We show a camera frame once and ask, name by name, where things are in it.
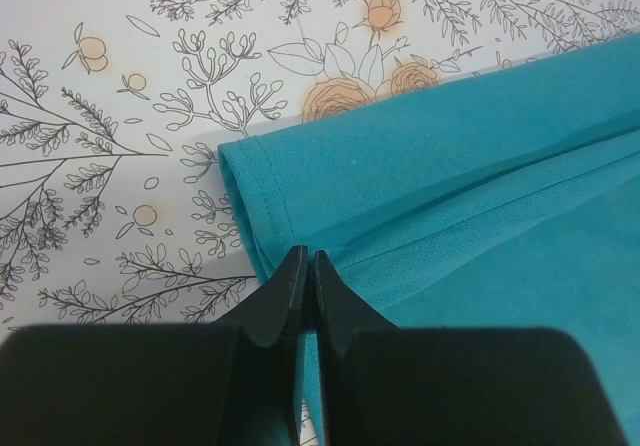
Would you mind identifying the teal t shirt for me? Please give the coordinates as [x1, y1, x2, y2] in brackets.
[218, 35, 639, 444]

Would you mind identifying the floral patterned table mat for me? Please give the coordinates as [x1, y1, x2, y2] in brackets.
[0, 0, 640, 446]

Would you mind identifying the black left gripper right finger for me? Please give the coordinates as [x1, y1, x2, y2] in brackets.
[313, 251, 626, 445]

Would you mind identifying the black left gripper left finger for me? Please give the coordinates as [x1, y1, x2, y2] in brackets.
[1, 246, 307, 445]

